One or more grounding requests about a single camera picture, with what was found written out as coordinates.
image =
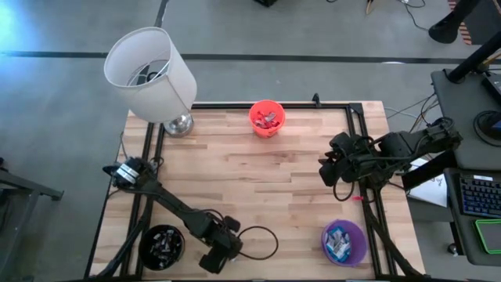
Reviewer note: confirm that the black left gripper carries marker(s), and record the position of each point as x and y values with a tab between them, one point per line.
219	246

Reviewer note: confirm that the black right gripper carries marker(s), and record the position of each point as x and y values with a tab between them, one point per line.
343	148

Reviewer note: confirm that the orange pumpkin face bucket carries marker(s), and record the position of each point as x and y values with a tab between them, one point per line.
267	133

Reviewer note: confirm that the blue white Hershey's candy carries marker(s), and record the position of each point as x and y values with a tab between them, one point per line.
332	235
344	241
337	253

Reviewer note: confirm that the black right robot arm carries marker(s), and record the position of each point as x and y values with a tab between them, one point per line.
411	147

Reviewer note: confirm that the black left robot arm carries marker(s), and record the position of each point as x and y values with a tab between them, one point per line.
172	203

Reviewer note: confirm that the black plastic bucket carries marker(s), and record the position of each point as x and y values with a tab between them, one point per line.
146	239

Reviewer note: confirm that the purple pumpkin face bucket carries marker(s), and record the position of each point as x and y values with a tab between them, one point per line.
358	243

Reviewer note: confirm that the white paper sheet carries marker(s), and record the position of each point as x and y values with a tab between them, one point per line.
430	192

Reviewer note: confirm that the dark grey desk top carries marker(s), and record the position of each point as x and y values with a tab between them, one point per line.
462	235

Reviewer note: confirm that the backlit black keyboard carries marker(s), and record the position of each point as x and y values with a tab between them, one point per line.
481	196

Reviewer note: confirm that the white shade silver table lamp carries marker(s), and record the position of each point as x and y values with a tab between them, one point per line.
156	98

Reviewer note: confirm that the round black stand base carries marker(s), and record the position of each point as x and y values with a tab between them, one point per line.
487	127

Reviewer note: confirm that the black monitor pole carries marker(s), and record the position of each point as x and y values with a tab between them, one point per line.
473	58

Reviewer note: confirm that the black stand foot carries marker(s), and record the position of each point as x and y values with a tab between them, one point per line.
446	29

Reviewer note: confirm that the black desk device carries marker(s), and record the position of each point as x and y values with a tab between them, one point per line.
494	88

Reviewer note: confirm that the grey metal side table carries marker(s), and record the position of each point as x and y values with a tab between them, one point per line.
23	188

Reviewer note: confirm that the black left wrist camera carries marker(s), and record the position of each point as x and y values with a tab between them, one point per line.
232	223

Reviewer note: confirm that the black frame clamp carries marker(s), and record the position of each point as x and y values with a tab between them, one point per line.
317	100

